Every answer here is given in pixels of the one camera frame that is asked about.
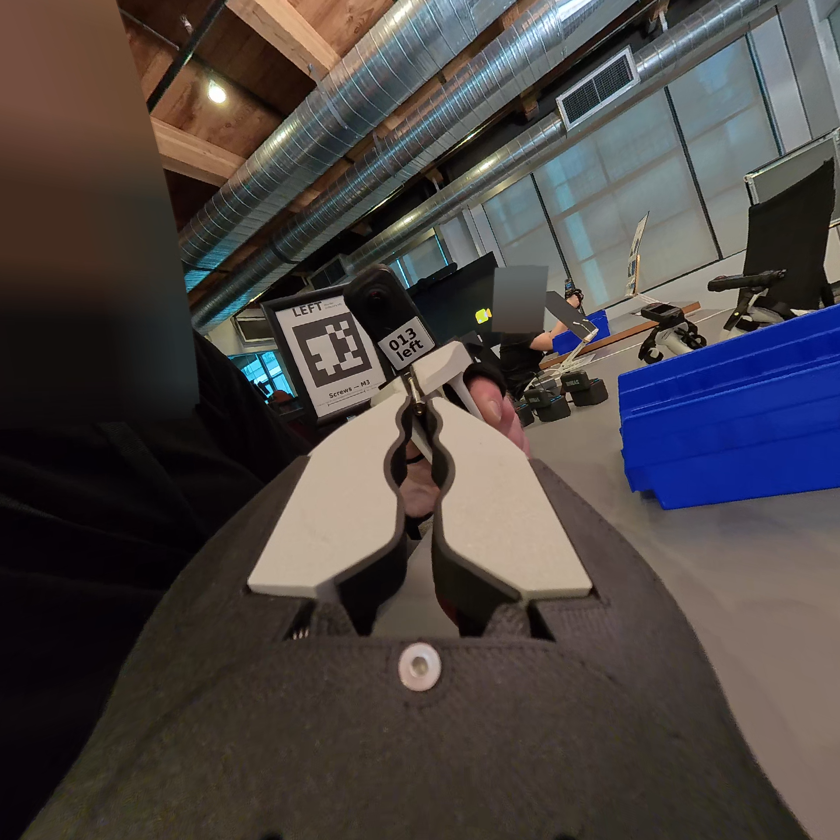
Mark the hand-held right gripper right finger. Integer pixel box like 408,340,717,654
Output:
428,398,593,636

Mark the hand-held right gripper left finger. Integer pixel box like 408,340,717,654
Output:
247,395,412,636

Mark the person's left hand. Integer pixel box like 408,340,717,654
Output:
400,377,532,522

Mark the black framed marker sign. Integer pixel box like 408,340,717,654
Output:
261,295,383,426

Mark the tilted document stand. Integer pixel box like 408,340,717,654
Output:
545,292,599,368

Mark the small blue plastic bin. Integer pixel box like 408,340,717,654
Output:
554,311,609,353

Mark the upright instruction board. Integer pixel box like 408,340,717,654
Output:
623,211,652,300

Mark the spare hand-held gripper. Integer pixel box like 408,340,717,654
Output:
638,302,707,366
707,266,788,342

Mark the person's black clad torso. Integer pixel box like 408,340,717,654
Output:
0,331,316,840

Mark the wooden plank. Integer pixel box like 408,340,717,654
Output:
538,301,701,370

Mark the white air vent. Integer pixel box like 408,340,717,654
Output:
556,46,641,131

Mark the tall black office chair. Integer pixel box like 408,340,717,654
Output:
742,157,836,311

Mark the silver framed board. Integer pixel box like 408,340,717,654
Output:
745,128,840,227

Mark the silver air duct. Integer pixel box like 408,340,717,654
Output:
177,0,572,277
344,0,788,277
189,0,729,332

